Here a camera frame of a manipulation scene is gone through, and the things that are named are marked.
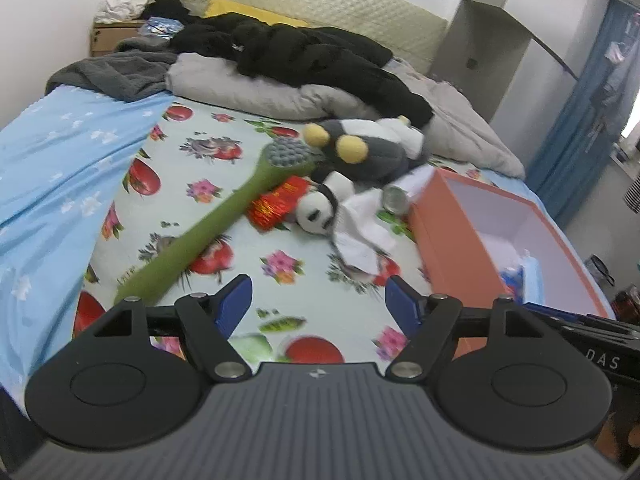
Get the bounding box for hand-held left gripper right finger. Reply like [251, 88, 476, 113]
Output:
[385, 274, 559, 384]

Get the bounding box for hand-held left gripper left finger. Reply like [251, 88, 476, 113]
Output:
[75, 274, 254, 384]

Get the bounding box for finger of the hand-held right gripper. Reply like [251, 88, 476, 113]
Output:
[522, 302, 621, 330]

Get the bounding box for blue face mask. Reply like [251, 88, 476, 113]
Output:
[519, 254, 549, 306]

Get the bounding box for orange cardboard box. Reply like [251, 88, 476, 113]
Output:
[407, 167, 616, 362]

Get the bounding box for blue tissue packet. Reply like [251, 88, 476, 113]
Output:
[499, 262, 526, 296]

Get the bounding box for white cloth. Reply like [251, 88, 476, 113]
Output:
[327, 190, 396, 279]

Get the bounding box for panda plush toy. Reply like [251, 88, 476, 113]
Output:
[292, 170, 356, 236]

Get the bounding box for green massage hammer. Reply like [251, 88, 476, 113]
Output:
[113, 138, 317, 307]

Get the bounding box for white spray can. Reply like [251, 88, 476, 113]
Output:
[382, 167, 434, 216]

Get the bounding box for red gold packet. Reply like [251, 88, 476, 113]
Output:
[244, 175, 316, 234]

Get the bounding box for fruit print sheet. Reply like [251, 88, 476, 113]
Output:
[72, 99, 496, 366]

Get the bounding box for grey white penguin plush toy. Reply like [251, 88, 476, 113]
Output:
[301, 115, 430, 186]

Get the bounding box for blue curtain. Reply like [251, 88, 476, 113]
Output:
[527, 2, 640, 231]

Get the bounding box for light grey duvet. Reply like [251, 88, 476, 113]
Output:
[164, 52, 527, 181]

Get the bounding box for light blue bedsheet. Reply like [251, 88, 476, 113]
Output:
[0, 84, 616, 402]

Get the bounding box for black puffer jacket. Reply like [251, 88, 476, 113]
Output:
[172, 12, 435, 129]

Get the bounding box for dark grey blanket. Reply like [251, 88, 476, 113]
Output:
[44, 34, 181, 101]

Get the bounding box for white wardrobe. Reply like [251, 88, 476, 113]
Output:
[439, 0, 609, 126]

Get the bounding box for blue plastic packets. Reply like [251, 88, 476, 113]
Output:
[135, 16, 184, 39]

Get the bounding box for yellow pillow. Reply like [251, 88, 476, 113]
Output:
[203, 0, 311, 29]

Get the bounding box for wooden nightstand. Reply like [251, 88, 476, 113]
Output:
[88, 19, 146, 59]

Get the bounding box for black cloth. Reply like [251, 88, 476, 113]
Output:
[142, 0, 194, 24]

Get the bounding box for cream quilted headboard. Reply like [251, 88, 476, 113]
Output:
[182, 0, 449, 76]

